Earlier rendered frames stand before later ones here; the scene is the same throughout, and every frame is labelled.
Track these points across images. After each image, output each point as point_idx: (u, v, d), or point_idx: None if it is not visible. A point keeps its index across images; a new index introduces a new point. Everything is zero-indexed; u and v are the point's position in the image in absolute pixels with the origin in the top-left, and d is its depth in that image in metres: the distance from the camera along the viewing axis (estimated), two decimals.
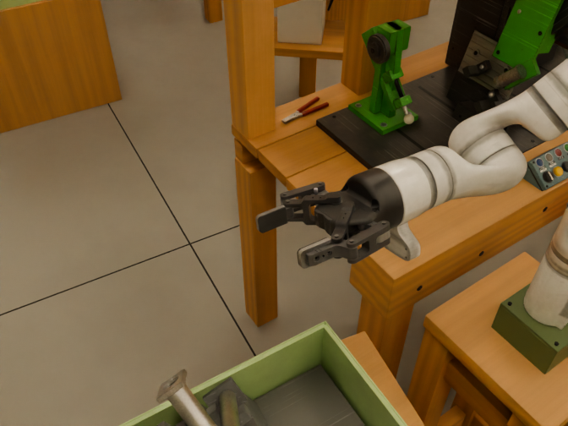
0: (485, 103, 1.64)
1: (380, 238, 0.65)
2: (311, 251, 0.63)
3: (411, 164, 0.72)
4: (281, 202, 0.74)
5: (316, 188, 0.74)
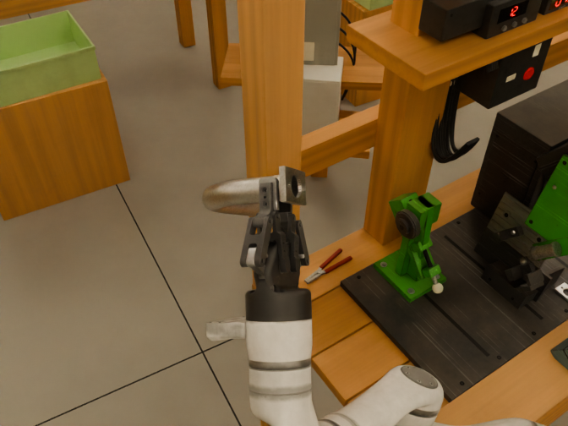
0: (516, 270, 1.58)
1: (252, 248, 0.65)
2: (272, 188, 0.68)
3: (304, 352, 0.67)
4: (293, 219, 0.74)
5: (303, 257, 0.74)
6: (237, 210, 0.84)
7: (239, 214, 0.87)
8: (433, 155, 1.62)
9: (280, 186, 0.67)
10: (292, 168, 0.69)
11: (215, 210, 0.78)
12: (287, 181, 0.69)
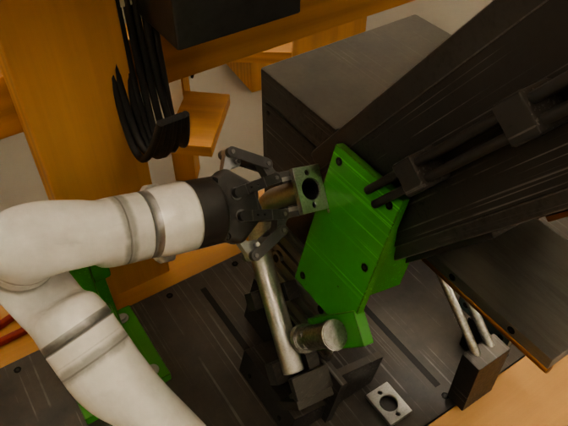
0: None
1: (237, 151, 0.70)
2: None
3: (168, 209, 0.61)
4: (284, 226, 0.72)
5: (257, 243, 0.68)
6: (262, 275, 0.82)
7: (260, 295, 0.83)
8: None
9: (300, 166, 0.72)
10: (322, 180, 0.73)
11: None
12: (309, 177, 0.72)
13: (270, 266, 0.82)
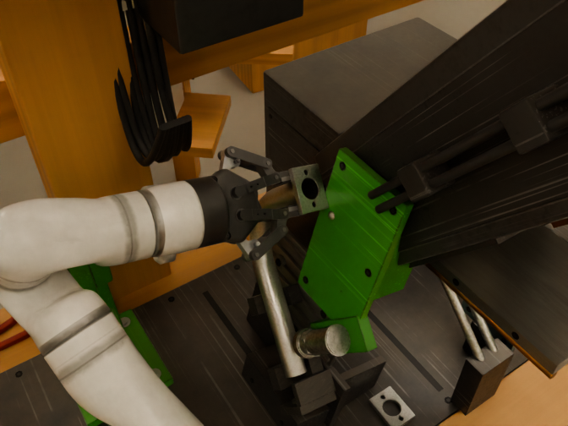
0: None
1: (237, 151, 0.70)
2: None
3: (167, 207, 0.61)
4: (285, 226, 0.72)
5: (257, 243, 0.68)
6: (264, 277, 0.82)
7: (262, 297, 0.83)
8: None
9: (300, 166, 0.72)
10: (322, 180, 0.73)
11: (252, 232, 0.82)
12: (308, 177, 0.72)
13: (272, 268, 0.82)
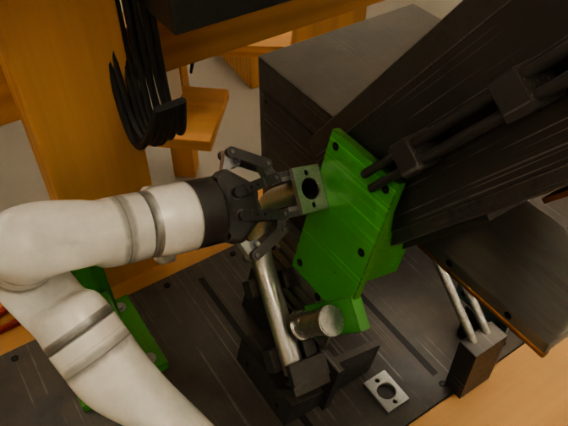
0: None
1: (237, 151, 0.70)
2: None
3: (168, 208, 0.61)
4: (285, 226, 0.72)
5: (257, 243, 0.68)
6: (263, 276, 0.82)
7: (261, 296, 0.83)
8: None
9: (300, 166, 0.72)
10: (322, 180, 0.73)
11: (251, 232, 0.82)
12: (308, 177, 0.72)
13: (271, 267, 0.82)
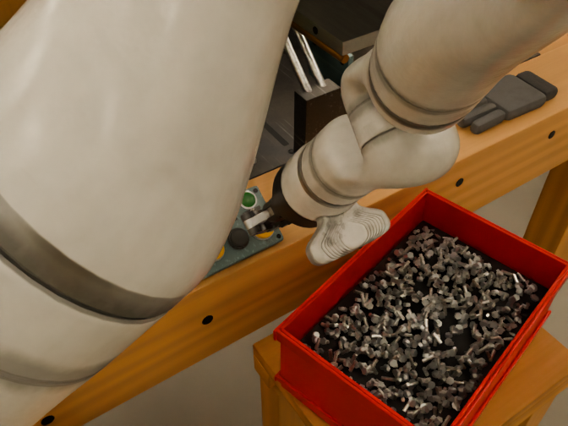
0: None
1: (248, 225, 0.67)
2: None
3: (304, 144, 0.58)
4: None
5: None
6: None
7: None
8: None
9: None
10: None
11: None
12: None
13: None
